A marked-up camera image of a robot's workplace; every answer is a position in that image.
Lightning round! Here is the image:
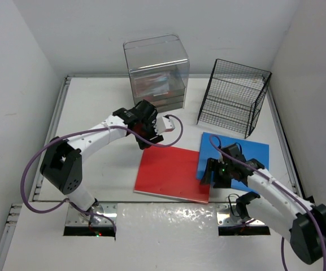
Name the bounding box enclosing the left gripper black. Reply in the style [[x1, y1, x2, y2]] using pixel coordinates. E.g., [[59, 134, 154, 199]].
[[134, 116, 163, 148]]

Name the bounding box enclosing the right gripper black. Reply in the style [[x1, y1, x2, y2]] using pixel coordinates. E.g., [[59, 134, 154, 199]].
[[200, 158, 233, 189]]

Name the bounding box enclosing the clear plastic drawer unit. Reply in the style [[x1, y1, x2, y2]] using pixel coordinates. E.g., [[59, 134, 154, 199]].
[[123, 34, 190, 112]]

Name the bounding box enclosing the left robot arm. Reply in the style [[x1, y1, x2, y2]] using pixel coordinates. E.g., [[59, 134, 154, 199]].
[[40, 100, 175, 211]]

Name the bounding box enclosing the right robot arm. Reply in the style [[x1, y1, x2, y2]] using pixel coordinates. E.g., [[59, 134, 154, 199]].
[[201, 143, 326, 269]]

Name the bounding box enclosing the blue folder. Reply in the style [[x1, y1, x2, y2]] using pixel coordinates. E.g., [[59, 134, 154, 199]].
[[196, 132, 270, 180]]

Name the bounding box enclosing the red folder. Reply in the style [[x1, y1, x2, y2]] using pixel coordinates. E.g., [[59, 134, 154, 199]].
[[134, 147, 210, 204]]

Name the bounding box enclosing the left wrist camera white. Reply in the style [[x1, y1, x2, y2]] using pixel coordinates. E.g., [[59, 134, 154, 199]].
[[154, 116, 175, 135]]

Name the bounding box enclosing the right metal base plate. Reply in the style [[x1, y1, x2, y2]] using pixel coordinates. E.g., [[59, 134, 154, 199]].
[[216, 202, 265, 227]]

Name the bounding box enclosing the metal base plate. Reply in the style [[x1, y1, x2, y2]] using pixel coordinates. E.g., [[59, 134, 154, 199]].
[[65, 202, 118, 227], [216, 202, 265, 227]]

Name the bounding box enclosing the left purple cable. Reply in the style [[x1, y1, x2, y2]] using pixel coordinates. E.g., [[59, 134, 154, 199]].
[[20, 114, 184, 214]]

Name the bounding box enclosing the purple cable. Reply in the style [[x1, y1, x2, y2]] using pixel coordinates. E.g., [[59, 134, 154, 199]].
[[20, 114, 184, 214], [209, 134, 326, 271]]

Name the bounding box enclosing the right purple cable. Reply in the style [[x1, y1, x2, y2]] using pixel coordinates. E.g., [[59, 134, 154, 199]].
[[209, 134, 326, 271]]

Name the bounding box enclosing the black wire mesh rack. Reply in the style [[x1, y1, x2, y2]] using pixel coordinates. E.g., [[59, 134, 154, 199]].
[[197, 59, 272, 138]]

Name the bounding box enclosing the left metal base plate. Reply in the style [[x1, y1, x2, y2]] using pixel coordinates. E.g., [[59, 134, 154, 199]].
[[65, 202, 118, 227]]

